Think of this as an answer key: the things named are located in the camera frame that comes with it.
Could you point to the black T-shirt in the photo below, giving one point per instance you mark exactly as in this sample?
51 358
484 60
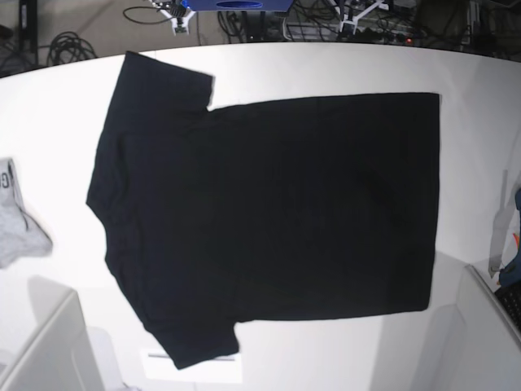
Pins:
288 210

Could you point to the black power strip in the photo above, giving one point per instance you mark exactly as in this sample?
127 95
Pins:
307 32

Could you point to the white table label slot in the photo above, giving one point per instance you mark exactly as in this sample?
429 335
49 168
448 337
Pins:
157 365

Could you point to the blue box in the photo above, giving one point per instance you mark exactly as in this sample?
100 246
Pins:
238 5

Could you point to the grey folded garment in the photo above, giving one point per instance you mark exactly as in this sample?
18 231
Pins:
21 235

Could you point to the white bin left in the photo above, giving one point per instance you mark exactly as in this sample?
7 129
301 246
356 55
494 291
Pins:
58 355

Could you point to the teal orange object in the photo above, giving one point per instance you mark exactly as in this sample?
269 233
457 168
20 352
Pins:
511 273

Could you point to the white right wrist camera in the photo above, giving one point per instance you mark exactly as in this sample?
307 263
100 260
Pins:
177 13

